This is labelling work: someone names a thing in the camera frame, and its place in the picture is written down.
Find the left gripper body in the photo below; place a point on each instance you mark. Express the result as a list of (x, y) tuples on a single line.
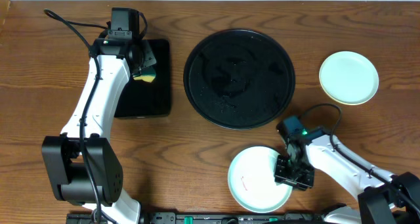
[(146, 61)]

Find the light green plate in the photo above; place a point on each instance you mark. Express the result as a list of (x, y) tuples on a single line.
[(251, 180), (349, 78)]

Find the round black tray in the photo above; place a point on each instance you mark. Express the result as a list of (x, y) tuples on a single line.
[(239, 79)]

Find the green yellow sponge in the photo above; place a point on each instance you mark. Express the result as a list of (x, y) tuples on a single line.
[(146, 74)]

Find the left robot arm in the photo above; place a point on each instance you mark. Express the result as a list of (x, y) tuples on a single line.
[(81, 165)]

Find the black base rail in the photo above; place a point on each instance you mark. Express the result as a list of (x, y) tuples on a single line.
[(176, 218)]

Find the black rectangular tray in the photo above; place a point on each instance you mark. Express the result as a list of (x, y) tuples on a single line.
[(140, 99)]

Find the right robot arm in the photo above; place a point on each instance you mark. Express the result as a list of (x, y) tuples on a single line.
[(382, 196)]

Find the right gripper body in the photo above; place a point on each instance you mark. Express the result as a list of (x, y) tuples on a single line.
[(298, 175)]

